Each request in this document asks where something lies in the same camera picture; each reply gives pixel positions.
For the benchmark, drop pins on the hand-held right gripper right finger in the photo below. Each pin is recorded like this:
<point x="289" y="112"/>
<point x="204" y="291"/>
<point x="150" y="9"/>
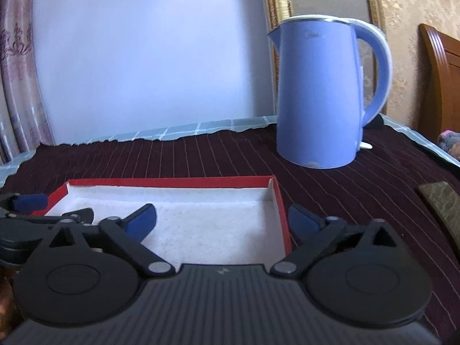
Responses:
<point x="303" y="221"/>

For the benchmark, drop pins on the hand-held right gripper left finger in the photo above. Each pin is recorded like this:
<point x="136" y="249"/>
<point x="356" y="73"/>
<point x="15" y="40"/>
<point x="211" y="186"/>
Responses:
<point x="141" y="222"/>

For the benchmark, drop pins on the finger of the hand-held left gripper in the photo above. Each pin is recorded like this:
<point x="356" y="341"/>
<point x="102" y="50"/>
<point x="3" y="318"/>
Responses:
<point x="32" y="203"/>
<point x="79" y="215"/>

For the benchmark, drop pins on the red tray with white lining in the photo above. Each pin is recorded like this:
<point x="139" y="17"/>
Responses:
<point x="201" y="222"/>

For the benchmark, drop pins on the white kettle base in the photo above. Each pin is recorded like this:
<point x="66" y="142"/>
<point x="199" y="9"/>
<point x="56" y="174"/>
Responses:
<point x="366" y="146"/>

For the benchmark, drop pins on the pink patterned curtain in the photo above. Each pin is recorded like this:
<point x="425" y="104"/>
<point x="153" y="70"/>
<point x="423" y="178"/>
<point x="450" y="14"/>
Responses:
<point x="18" y="79"/>

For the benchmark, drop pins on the blue electric kettle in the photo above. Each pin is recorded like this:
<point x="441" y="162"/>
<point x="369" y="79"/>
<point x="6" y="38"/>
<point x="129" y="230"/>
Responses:
<point x="316" y="93"/>

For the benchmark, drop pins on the dark flat patterned object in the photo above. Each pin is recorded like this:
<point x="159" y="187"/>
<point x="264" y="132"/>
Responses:
<point x="444" y="206"/>

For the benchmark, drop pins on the colourful crumpled cloth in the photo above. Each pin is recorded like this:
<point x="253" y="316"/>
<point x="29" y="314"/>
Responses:
<point x="450" y="142"/>

